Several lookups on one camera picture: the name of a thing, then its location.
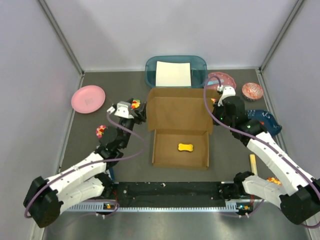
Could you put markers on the teal plastic bin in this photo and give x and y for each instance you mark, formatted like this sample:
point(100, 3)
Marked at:
point(198, 68)

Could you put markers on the brown cardboard box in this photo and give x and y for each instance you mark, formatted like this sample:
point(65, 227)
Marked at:
point(180, 115)

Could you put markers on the yellow bone toy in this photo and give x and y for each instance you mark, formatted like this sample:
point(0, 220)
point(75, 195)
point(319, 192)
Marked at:
point(183, 147)

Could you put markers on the blue packaged item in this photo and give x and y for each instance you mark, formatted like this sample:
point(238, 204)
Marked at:
point(111, 173)

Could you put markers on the red patterned bowl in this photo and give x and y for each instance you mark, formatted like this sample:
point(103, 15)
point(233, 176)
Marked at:
point(252, 91)

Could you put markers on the dark blue leaf dish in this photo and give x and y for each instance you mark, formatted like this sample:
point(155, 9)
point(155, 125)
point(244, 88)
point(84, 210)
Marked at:
point(266, 119)

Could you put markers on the pink round plate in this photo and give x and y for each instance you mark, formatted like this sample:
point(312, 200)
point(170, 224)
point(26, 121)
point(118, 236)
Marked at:
point(88, 99)

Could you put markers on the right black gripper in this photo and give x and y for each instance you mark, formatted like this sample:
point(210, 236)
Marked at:
point(216, 108)

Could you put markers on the wooden stick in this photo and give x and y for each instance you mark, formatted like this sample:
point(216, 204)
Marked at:
point(253, 164)

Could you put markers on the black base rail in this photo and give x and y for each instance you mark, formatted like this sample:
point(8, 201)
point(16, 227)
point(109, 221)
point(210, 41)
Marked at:
point(173, 194)

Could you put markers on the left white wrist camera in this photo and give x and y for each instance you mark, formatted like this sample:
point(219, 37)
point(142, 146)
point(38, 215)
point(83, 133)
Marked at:
point(122, 110)

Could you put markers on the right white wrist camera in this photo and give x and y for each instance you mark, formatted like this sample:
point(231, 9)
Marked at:
point(225, 92)

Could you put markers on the rainbow flower toy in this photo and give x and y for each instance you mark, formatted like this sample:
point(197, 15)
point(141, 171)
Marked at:
point(135, 104)

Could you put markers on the pink dotted plate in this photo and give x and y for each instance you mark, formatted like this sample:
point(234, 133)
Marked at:
point(225, 79)

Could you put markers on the light blue marker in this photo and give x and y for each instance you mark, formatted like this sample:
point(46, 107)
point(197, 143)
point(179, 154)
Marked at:
point(213, 82)

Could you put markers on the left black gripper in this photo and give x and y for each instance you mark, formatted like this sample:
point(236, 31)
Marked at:
point(141, 112)

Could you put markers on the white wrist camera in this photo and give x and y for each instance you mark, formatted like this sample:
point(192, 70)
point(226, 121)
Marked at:
point(122, 110)
point(225, 92)

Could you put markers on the orange flower toy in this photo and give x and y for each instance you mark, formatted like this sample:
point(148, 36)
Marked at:
point(274, 180)

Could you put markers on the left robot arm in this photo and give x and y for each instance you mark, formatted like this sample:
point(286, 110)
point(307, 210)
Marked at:
point(48, 198)

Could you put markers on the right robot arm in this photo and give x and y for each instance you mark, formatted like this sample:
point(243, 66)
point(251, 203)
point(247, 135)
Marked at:
point(298, 194)

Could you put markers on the white paper sheet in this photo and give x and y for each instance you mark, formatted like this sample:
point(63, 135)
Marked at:
point(170, 74)

